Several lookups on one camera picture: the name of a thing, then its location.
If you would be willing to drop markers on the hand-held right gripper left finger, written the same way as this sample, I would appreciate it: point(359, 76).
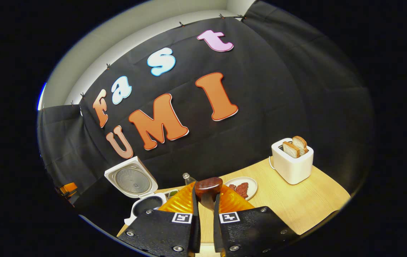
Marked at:
point(167, 232)

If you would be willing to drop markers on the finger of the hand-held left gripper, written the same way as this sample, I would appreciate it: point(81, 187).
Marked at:
point(69, 187)

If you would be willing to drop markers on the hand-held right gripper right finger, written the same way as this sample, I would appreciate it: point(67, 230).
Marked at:
point(249, 232)

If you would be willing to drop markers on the brown wooden spoon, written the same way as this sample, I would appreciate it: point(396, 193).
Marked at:
point(208, 186)

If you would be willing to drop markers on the white rice cooker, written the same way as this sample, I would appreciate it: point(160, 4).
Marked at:
point(132, 181)

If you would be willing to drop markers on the white dish with greens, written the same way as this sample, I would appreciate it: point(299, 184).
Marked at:
point(172, 193)

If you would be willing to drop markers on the red meat piece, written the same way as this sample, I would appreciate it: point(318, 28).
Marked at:
point(232, 187)
point(242, 189)

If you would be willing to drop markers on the white round plate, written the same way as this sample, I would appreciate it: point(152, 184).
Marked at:
point(252, 185)

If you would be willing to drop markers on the clear plastic water bottle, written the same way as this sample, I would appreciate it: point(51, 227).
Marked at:
point(188, 177)

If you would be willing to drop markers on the white toaster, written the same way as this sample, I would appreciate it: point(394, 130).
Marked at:
point(294, 169)

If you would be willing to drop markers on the black backdrop cloth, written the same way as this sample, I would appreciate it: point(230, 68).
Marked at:
point(278, 89)

